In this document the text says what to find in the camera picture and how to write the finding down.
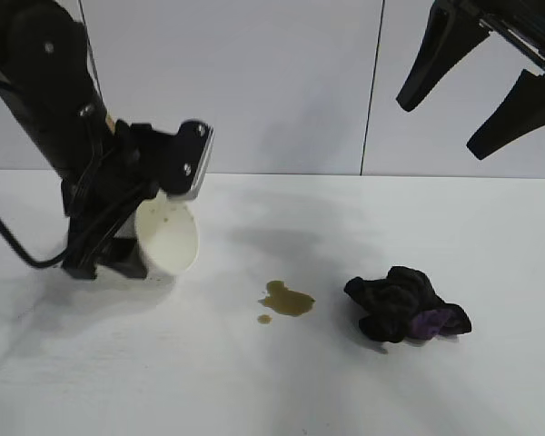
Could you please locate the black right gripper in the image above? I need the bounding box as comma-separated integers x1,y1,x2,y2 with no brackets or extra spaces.
396,0,545,161

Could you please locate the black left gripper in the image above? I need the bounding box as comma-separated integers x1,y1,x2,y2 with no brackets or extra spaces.
62,119,164,280

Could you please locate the white printed paper cup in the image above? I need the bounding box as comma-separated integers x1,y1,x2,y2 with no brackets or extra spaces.
113,194,200,285

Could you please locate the black purple cloth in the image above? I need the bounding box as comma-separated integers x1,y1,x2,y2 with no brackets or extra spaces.
343,265,473,345

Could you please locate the brown coffee puddle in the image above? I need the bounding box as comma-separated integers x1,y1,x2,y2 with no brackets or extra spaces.
257,280,317,317

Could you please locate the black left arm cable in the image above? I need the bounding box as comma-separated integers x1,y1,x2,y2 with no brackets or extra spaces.
0,195,74,270

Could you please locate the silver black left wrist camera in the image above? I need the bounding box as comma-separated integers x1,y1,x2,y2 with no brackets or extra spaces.
157,119,215,202

